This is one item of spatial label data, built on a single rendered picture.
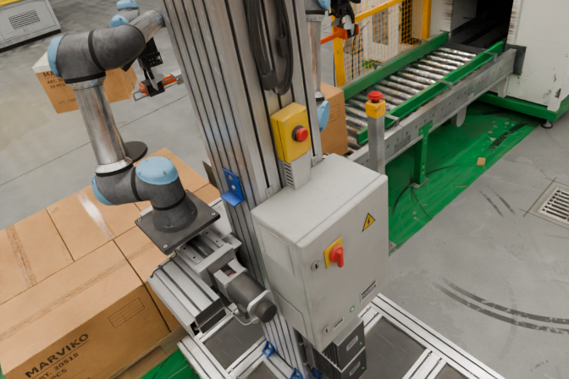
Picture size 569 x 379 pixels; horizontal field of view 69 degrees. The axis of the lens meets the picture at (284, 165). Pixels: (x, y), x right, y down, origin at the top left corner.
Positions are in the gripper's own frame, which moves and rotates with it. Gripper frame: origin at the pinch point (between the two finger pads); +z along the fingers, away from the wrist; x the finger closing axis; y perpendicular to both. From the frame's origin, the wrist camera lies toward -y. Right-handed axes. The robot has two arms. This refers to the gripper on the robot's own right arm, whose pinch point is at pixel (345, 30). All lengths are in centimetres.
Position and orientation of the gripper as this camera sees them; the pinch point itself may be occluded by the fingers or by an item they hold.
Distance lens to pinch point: 210.5
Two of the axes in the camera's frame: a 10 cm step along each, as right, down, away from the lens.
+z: 1.5, 7.9, 5.9
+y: -7.9, 4.6, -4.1
